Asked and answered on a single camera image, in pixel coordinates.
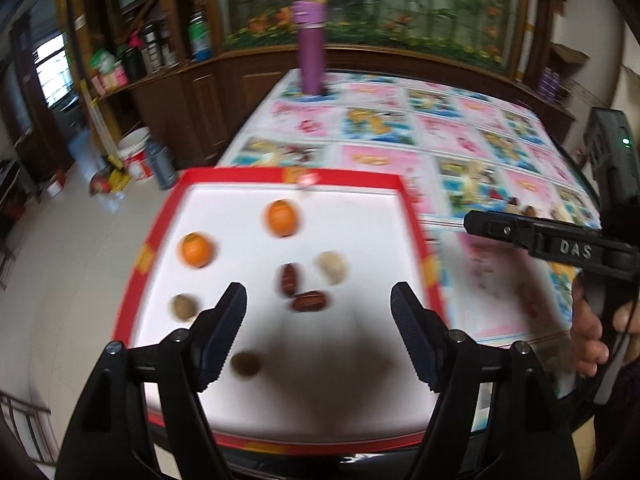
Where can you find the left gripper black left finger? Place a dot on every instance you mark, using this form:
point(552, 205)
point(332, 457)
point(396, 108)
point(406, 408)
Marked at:
point(214, 332)

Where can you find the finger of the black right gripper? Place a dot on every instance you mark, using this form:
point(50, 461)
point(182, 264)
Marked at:
point(501, 226)

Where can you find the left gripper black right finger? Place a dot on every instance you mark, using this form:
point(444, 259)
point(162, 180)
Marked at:
point(424, 335)

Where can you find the brown longan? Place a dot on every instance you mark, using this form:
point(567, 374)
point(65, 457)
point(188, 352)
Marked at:
point(184, 307)
point(246, 364)

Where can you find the red date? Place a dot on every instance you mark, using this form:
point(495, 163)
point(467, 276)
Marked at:
point(312, 301)
point(288, 281)

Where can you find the person's right hand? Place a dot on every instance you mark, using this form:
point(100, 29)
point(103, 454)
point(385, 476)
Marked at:
point(588, 349)

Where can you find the fruit-print pink tablecloth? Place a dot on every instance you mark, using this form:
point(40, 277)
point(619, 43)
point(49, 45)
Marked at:
point(456, 150)

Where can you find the left orange tangerine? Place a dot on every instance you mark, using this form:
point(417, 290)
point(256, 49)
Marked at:
point(196, 250)

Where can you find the orange tangerine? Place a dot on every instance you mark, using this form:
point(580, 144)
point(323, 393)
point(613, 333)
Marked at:
point(282, 218)
point(196, 250)

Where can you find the red tray with white base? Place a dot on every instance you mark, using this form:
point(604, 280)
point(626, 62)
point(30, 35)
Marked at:
point(336, 381)

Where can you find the right orange tangerine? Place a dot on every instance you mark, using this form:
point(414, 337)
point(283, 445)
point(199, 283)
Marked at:
point(282, 218)

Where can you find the grey-blue thermos jug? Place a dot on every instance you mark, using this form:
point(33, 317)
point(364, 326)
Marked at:
point(160, 160)

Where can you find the broom with yellow dustpan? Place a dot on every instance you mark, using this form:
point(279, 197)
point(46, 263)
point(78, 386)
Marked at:
point(113, 177)

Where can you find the white plastic bucket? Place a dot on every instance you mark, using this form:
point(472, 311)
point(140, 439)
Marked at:
point(131, 151)

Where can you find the flower mural glass panel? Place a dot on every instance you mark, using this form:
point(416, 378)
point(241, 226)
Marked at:
point(476, 32)

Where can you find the purple thermos bottle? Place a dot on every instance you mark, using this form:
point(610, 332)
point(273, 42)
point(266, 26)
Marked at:
point(309, 16)

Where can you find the wooden cabinet partition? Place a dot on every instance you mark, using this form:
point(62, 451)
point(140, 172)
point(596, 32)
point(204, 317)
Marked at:
point(136, 58)

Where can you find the green plastic bottle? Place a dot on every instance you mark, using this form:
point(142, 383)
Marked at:
point(199, 37)

